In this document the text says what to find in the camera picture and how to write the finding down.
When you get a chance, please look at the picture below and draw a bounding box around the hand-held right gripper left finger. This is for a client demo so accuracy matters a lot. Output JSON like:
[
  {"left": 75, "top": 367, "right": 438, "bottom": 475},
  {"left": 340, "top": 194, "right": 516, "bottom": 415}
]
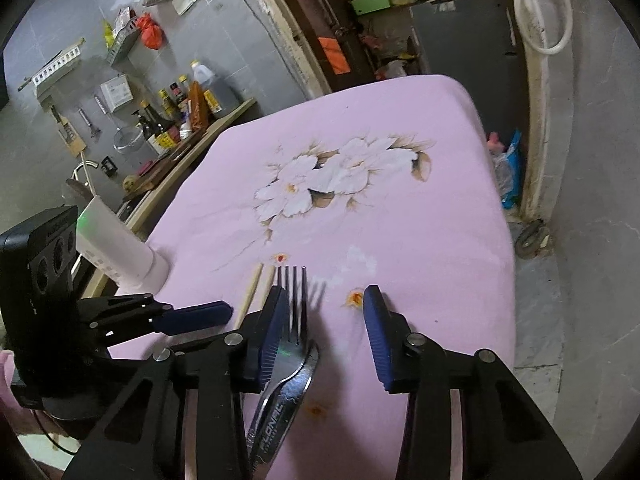
[{"left": 64, "top": 285, "right": 292, "bottom": 480}]

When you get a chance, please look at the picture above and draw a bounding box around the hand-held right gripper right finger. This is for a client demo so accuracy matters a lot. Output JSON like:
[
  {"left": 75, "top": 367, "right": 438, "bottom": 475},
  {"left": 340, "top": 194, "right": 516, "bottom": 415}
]
[{"left": 362, "top": 285, "right": 583, "bottom": 480}]

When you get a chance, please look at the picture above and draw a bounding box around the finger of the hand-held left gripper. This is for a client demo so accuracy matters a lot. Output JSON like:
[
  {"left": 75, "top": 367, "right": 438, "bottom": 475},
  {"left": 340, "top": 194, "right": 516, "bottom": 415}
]
[
  {"left": 91, "top": 329, "right": 173, "bottom": 367},
  {"left": 80, "top": 294, "right": 234, "bottom": 337}
]

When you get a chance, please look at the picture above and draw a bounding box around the steel fork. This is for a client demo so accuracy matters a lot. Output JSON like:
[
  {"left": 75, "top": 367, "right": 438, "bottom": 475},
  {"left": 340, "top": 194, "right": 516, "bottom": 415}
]
[{"left": 245, "top": 265, "right": 321, "bottom": 478}]

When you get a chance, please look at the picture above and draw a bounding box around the white plastic utensil holder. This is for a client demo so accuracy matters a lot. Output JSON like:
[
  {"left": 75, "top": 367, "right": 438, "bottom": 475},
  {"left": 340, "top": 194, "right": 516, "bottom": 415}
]
[{"left": 76, "top": 195, "right": 172, "bottom": 295}]

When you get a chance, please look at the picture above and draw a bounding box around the steel faucet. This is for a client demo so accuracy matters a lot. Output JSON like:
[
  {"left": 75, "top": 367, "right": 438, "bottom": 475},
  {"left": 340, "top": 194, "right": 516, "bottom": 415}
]
[{"left": 70, "top": 160, "right": 101, "bottom": 196}]

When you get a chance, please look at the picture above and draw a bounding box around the pink floral tablecloth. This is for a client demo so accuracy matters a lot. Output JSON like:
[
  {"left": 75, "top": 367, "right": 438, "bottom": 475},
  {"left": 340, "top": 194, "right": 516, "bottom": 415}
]
[{"left": 107, "top": 74, "right": 518, "bottom": 480}]

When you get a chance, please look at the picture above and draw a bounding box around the hanging wooden board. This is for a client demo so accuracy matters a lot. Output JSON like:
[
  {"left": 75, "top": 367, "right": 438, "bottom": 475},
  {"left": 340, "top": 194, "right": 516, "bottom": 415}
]
[{"left": 50, "top": 105, "right": 87, "bottom": 158}]

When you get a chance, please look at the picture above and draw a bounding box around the hanging peeler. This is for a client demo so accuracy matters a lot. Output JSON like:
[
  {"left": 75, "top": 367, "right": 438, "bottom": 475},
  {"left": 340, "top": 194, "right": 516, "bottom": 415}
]
[{"left": 77, "top": 107, "right": 101, "bottom": 141}]

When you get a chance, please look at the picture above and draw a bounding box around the wooden cutting board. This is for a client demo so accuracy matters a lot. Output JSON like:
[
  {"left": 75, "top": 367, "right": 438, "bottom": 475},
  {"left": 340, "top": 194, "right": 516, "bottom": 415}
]
[{"left": 122, "top": 127, "right": 208, "bottom": 201}]

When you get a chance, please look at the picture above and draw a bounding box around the row of sauce bottles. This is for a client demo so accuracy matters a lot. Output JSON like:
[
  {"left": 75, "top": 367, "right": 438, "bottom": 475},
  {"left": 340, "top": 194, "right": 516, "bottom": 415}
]
[{"left": 132, "top": 75, "right": 193, "bottom": 156}]

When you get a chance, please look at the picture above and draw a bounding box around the orange seasoning pouch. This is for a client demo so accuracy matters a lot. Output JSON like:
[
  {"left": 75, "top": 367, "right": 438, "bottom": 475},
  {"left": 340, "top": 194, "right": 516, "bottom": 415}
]
[{"left": 186, "top": 81, "right": 210, "bottom": 133}]

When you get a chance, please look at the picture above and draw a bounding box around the blue plastic bag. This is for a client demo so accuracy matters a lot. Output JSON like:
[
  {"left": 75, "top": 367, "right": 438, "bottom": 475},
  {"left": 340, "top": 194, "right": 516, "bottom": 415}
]
[{"left": 492, "top": 130, "right": 526, "bottom": 211}]

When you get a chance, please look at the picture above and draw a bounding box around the large oil jug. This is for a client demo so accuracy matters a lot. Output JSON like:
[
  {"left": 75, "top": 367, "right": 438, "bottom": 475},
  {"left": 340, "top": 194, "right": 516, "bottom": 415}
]
[{"left": 190, "top": 60, "right": 241, "bottom": 113}]

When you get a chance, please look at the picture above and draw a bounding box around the red plastic bag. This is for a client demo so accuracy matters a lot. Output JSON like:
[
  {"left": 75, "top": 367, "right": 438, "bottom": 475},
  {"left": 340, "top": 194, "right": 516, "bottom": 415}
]
[{"left": 136, "top": 12, "right": 166, "bottom": 51}]

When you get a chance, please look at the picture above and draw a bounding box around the orange paper sheet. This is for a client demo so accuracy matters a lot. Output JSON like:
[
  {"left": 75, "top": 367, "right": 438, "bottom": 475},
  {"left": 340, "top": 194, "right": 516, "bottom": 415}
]
[{"left": 317, "top": 36, "right": 351, "bottom": 76}]

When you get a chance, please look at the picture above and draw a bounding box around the gray cabinet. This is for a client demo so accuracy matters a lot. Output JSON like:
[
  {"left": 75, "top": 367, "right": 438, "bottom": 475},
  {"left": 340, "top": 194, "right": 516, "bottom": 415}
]
[{"left": 410, "top": 0, "right": 526, "bottom": 161}]

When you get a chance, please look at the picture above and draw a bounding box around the green box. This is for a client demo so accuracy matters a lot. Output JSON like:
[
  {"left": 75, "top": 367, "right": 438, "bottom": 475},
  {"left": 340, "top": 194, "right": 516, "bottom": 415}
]
[{"left": 350, "top": 0, "right": 392, "bottom": 17}]

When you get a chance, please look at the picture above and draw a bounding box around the wire strainer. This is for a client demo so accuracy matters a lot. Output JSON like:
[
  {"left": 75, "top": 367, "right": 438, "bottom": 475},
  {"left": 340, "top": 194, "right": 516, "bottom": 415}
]
[{"left": 95, "top": 95, "right": 143, "bottom": 153}]

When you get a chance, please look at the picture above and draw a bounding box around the white wall box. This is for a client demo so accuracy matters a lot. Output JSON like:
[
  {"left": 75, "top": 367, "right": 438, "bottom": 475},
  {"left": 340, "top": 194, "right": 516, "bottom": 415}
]
[{"left": 99, "top": 74, "right": 133, "bottom": 112}]

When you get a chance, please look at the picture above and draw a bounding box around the white plastic wall rack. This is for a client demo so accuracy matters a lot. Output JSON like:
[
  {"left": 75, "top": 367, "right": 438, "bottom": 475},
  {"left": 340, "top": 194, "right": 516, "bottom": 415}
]
[{"left": 20, "top": 37, "right": 86, "bottom": 101}]

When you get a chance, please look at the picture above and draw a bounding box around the metal wall rack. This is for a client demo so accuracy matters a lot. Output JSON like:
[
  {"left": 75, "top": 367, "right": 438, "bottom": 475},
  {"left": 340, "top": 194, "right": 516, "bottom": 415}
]
[{"left": 106, "top": 17, "right": 142, "bottom": 66}]

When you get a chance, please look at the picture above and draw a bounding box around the worn door frame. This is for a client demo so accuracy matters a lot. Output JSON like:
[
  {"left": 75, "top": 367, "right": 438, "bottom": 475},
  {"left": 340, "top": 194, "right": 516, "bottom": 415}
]
[{"left": 235, "top": 0, "right": 576, "bottom": 223}]

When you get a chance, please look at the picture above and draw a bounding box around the thin wall cable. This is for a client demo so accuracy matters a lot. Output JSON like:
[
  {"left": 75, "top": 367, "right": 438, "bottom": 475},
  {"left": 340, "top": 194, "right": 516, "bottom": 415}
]
[{"left": 227, "top": 0, "right": 301, "bottom": 91}]

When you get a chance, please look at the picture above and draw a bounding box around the white hose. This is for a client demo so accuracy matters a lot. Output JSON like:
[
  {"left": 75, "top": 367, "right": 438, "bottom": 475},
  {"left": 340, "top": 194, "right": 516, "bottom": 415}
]
[{"left": 514, "top": 0, "right": 573, "bottom": 57}]

